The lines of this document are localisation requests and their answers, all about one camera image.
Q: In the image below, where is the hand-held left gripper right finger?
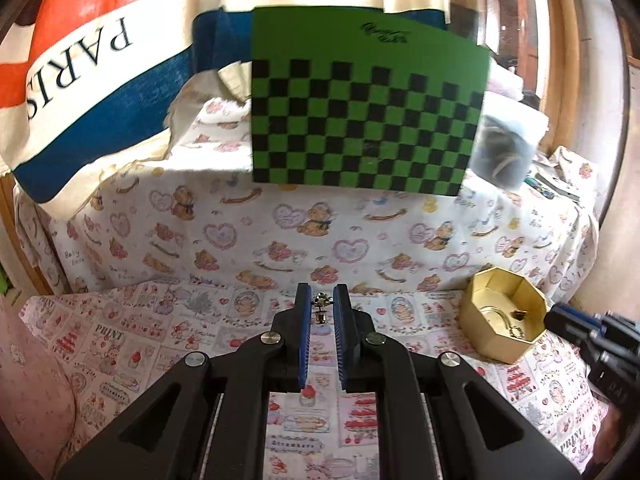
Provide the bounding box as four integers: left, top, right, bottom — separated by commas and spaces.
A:
332, 282, 583, 480

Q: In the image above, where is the clear plastic container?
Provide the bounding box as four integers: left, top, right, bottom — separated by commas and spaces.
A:
467, 110, 551, 186

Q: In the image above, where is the wooden window frame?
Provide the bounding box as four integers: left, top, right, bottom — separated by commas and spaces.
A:
470, 0, 586, 156

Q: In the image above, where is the striped printed curtain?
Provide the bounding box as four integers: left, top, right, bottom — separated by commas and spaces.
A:
0, 0, 481, 221

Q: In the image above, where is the bear print cloth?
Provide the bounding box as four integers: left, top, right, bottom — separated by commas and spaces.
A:
12, 95, 601, 311

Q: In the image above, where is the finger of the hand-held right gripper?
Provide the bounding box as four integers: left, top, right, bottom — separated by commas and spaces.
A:
599, 312, 640, 356
544, 302, 607, 348

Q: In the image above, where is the strawberry print tablecloth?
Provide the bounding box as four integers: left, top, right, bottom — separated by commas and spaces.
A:
17, 280, 616, 480

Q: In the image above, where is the white plastic bag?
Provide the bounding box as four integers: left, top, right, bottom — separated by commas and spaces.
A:
487, 60, 541, 111

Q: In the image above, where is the silver bangle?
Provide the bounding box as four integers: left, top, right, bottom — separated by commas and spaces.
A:
472, 305, 511, 331

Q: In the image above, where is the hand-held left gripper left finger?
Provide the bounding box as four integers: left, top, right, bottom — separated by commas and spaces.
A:
55, 282, 313, 480

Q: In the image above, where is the small stud earring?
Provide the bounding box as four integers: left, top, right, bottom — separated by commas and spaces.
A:
312, 292, 331, 325

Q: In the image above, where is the green checkered board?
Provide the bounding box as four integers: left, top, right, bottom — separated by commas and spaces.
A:
250, 5, 492, 197

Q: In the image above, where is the yellow octagonal box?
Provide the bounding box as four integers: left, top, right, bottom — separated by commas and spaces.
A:
459, 267, 551, 365

